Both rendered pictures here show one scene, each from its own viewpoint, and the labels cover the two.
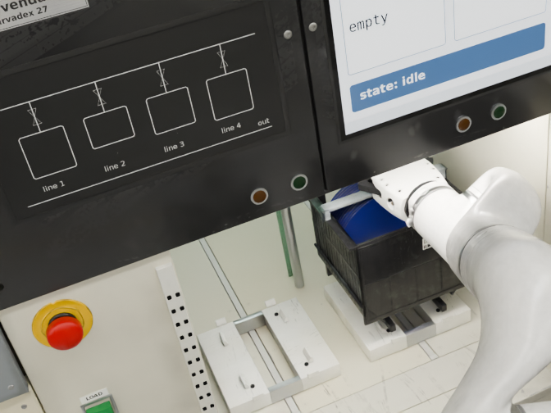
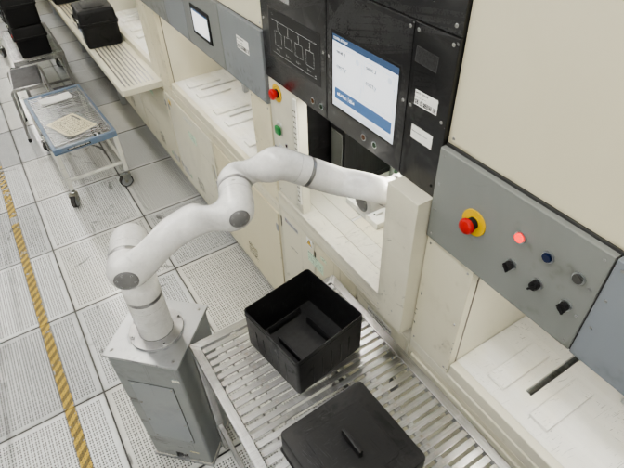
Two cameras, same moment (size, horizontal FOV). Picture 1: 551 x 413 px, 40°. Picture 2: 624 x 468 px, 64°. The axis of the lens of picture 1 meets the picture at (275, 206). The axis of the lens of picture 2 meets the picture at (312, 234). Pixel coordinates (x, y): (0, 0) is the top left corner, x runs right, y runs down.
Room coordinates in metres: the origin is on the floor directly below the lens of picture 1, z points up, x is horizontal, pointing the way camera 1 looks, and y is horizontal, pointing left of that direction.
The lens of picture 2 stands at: (0.31, -1.39, 2.19)
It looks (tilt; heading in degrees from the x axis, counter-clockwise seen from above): 42 degrees down; 74
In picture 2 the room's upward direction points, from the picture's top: 2 degrees counter-clockwise
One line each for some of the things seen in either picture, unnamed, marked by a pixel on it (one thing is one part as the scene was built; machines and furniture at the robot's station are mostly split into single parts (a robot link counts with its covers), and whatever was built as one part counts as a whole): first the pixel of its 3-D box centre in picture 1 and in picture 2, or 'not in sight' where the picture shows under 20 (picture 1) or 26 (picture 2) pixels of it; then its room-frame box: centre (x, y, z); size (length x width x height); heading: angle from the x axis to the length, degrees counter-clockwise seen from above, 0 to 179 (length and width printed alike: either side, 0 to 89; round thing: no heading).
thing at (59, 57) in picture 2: not in sight; (39, 62); (-0.85, 3.87, 0.24); 0.94 x 0.53 x 0.48; 105
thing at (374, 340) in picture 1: (393, 301); not in sight; (1.10, -0.19, 0.89); 0.22 x 0.21 x 0.04; 15
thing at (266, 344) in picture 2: not in sight; (304, 328); (0.55, -0.40, 0.85); 0.28 x 0.28 x 0.17; 23
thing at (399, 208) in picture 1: (412, 188); not in sight; (1.00, -0.22, 1.21); 0.11 x 0.10 x 0.07; 15
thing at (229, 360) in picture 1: (266, 351); (381, 202); (1.03, 0.07, 0.89); 0.22 x 0.21 x 0.04; 15
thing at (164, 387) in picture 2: not in sight; (178, 385); (0.07, -0.18, 0.38); 0.28 x 0.28 x 0.76; 60
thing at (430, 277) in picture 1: (387, 223); not in sight; (1.10, -0.19, 1.08); 0.24 x 0.20 x 0.32; 105
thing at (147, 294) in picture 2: not in sight; (134, 263); (0.07, -0.14, 1.07); 0.19 x 0.12 x 0.24; 84
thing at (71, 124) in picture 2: not in sight; (71, 123); (-0.41, 2.06, 0.47); 0.31 x 0.23 x 0.02; 126
